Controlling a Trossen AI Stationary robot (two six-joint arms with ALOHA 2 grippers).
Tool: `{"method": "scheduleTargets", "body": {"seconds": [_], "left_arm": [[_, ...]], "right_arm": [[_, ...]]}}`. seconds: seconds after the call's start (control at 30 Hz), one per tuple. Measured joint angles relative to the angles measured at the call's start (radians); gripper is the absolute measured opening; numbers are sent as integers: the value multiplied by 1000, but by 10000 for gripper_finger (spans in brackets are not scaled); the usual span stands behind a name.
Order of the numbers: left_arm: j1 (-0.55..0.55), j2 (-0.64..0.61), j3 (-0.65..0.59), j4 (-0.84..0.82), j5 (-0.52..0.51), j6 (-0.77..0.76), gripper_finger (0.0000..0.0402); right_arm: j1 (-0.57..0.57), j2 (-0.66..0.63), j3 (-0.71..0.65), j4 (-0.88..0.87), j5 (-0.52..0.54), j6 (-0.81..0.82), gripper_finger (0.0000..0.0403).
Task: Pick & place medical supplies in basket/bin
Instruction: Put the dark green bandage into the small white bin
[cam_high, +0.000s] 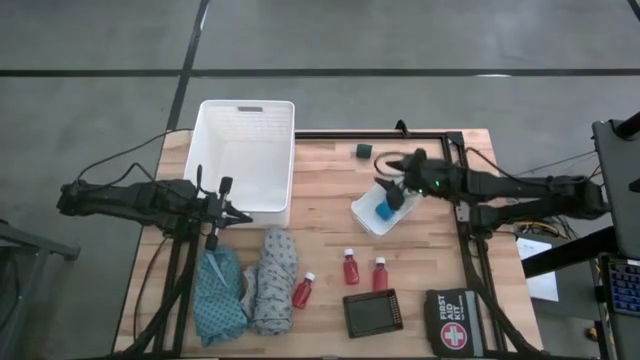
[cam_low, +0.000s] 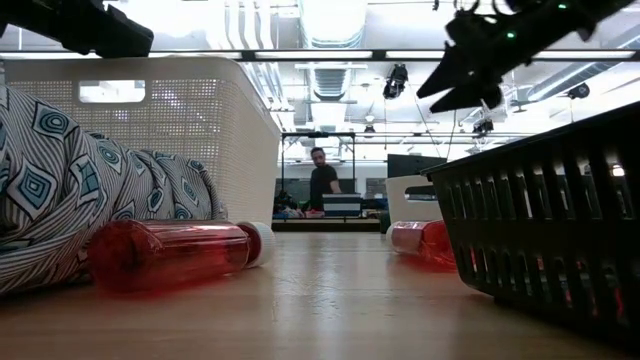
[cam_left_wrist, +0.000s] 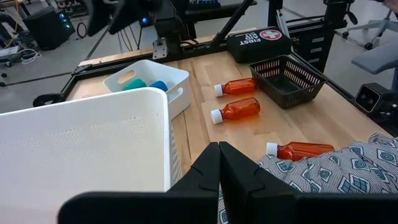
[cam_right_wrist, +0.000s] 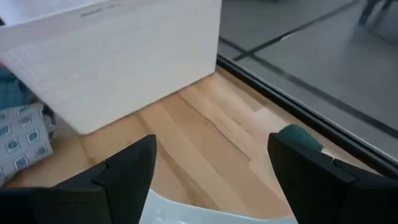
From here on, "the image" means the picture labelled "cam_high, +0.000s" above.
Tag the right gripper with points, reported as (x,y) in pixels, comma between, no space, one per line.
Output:
(435,180)

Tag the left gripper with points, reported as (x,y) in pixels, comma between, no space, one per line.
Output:
(205,215)

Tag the blue cube block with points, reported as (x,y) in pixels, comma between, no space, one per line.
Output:
(384,212)

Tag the dark green cube block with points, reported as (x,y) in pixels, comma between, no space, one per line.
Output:
(364,151)

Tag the grey patterned cloth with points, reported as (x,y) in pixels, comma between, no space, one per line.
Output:
(275,285)

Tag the teal patterned cloth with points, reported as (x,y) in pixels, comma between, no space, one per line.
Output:
(217,305)

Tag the red bottle white cap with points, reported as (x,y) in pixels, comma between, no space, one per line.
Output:
(351,272)
(302,295)
(380,277)

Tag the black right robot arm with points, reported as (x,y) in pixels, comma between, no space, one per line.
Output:
(525,187)

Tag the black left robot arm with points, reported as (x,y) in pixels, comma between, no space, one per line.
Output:
(130,202)

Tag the small white plastic bin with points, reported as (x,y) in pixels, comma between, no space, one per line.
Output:
(367,215)

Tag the large white perforated basket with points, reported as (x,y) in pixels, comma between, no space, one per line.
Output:
(250,170)

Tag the black slotted plastic basket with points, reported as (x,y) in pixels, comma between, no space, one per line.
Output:
(372,315)

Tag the black first aid kit pouch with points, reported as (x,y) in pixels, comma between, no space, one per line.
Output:
(452,320)

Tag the white paper sheet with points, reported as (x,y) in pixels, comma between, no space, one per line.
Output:
(542,287)

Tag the black desk bar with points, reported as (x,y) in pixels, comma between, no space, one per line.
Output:
(570,252)

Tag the grey laptop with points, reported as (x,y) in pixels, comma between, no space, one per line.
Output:
(620,190)

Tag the black keyboard blue keys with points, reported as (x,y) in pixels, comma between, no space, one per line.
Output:
(625,285)

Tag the grey metal cart frame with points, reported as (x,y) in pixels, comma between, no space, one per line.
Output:
(30,245)

